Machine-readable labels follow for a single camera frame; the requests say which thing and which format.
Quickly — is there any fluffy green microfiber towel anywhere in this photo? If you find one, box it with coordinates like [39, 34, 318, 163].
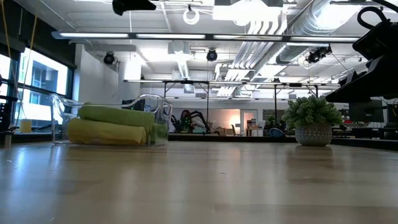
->
[77, 103, 156, 131]

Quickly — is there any yellow microfiber towel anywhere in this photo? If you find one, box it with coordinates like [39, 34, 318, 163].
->
[67, 117, 147, 146]

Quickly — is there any clear plastic basket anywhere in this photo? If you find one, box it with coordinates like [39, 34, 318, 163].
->
[49, 93, 174, 147]

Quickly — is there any black computer monitor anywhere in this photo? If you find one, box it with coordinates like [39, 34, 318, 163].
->
[348, 99, 385, 124]
[121, 98, 147, 112]

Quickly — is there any green artificial potted plant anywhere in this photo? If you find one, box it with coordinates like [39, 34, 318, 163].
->
[281, 95, 343, 147]

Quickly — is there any long ceiling light bar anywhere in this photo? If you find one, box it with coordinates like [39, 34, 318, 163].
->
[51, 30, 361, 44]

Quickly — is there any dark blue round object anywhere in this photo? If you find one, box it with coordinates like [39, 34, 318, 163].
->
[269, 126, 285, 138]

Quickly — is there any large window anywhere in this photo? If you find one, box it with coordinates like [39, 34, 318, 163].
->
[0, 46, 74, 124]

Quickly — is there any person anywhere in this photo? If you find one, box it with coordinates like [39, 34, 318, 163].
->
[179, 109, 206, 133]

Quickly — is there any yellow cylindrical container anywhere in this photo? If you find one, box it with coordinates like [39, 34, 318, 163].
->
[19, 119, 32, 134]

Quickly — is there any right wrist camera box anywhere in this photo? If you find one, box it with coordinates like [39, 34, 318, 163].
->
[352, 20, 398, 62]

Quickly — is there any white hanging ring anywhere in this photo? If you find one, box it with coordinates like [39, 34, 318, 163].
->
[182, 7, 200, 26]

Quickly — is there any black hanging camera rig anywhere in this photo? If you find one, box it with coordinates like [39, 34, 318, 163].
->
[306, 45, 333, 65]

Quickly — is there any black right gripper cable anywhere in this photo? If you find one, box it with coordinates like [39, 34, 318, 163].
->
[356, 0, 398, 30]

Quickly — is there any black gantry frame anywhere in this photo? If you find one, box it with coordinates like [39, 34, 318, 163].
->
[163, 80, 330, 133]

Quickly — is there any yellow cable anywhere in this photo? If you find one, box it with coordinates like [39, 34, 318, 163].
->
[0, 0, 40, 103]

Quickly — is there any black aluminium table frame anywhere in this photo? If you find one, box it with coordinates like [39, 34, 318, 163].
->
[0, 132, 398, 151]

